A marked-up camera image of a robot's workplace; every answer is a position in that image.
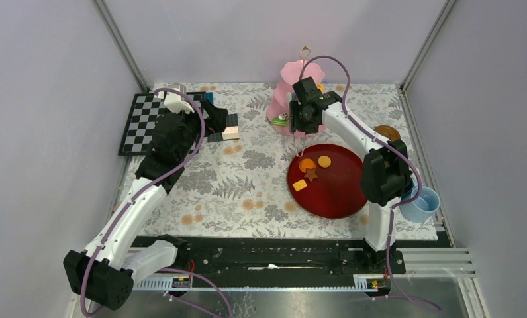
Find green cake slice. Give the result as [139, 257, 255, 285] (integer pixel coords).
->
[270, 113, 289, 127]

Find orange round tart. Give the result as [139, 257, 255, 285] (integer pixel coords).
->
[299, 158, 316, 174]

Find round yellow biscuit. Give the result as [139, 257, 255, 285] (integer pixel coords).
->
[317, 156, 332, 168]

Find brown star cookie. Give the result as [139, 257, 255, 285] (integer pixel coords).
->
[304, 168, 318, 182]

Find square yellow cracker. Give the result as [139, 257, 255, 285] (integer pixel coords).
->
[292, 179, 308, 192]

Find light brown wooden saucer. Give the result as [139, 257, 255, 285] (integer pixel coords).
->
[374, 125, 401, 142]

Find white handled metal tongs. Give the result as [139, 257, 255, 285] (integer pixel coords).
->
[293, 131, 307, 157]

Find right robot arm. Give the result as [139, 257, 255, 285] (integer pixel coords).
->
[289, 77, 416, 273]

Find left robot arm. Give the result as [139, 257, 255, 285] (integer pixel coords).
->
[63, 99, 228, 317]

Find cream lego brick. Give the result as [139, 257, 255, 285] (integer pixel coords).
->
[221, 126, 240, 140]

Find blue lego brick on pillar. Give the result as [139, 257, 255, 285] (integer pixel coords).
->
[203, 91, 214, 103]

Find pink three-tier cake stand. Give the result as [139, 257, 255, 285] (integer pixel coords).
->
[267, 46, 311, 135]

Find floral table cloth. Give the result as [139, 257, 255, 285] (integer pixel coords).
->
[112, 82, 440, 241]

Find black and white chessboard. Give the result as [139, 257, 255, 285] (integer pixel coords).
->
[119, 93, 201, 156]

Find dark red round tray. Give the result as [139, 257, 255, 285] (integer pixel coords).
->
[286, 144, 367, 219]

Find light blue mug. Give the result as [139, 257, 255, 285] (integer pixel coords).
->
[399, 186, 440, 223]

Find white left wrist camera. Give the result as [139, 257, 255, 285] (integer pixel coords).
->
[155, 84, 194, 114]

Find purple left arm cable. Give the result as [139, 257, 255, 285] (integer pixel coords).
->
[79, 88, 234, 318]

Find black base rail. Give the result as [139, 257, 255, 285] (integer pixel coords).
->
[127, 235, 407, 291]

